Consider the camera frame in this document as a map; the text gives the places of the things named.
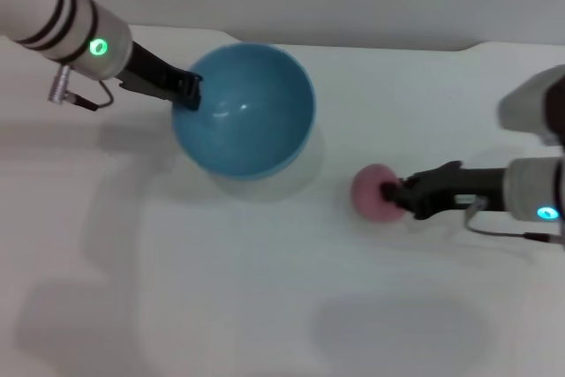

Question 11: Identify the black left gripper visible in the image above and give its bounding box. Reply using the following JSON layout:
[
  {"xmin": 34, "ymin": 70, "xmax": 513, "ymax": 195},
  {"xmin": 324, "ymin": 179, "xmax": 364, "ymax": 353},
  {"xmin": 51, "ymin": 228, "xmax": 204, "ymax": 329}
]
[{"xmin": 117, "ymin": 41, "xmax": 204, "ymax": 112}]

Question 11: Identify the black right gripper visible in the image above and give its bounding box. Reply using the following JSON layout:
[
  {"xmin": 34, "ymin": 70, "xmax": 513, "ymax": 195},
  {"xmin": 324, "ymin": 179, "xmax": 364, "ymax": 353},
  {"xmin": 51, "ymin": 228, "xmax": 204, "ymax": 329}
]
[{"xmin": 380, "ymin": 160, "xmax": 512, "ymax": 222}]

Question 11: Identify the pink peach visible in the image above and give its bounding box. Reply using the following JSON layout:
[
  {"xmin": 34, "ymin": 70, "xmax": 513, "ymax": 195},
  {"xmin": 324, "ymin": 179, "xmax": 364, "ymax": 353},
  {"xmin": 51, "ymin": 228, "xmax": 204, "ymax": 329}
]
[{"xmin": 350, "ymin": 163, "xmax": 405, "ymax": 223}]

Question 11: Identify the blue plastic bowl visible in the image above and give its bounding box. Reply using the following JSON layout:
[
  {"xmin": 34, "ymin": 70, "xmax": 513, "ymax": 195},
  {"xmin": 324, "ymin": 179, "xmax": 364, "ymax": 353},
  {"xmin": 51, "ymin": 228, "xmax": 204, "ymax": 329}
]
[{"xmin": 170, "ymin": 42, "xmax": 317, "ymax": 182}]

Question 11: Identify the right arm cable with connector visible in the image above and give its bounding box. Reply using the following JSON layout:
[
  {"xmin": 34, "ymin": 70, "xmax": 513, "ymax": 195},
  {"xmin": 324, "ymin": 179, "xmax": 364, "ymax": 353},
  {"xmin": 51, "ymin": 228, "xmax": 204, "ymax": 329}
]
[{"xmin": 463, "ymin": 200, "xmax": 565, "ymax": 245}]

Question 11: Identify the arm cable with connector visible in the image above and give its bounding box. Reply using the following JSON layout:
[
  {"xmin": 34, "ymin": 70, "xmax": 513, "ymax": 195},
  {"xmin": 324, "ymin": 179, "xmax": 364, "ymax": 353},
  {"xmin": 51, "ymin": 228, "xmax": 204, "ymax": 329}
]
[
  {"xmin": 463, "ymin": 200, "xmax": 565, "ymax": 245},
  {"xmin": 47, "ymin": 65, "xmax": 115, "ymax": 112}
]

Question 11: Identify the left arm cable with connector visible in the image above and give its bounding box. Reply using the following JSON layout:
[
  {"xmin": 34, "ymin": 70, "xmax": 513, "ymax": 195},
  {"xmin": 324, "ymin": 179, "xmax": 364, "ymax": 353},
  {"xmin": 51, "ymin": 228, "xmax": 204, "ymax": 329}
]
[{"xmin": 47, "ymin": 65, "xmax": 115, "ymax": 112}]

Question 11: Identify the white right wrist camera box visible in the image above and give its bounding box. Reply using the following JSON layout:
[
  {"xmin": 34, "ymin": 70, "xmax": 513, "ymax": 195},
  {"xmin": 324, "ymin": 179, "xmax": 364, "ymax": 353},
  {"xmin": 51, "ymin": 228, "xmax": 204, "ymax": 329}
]
[{"xmin": 497, "ymin": 65, "xmax": 565, "ymax": 147}]

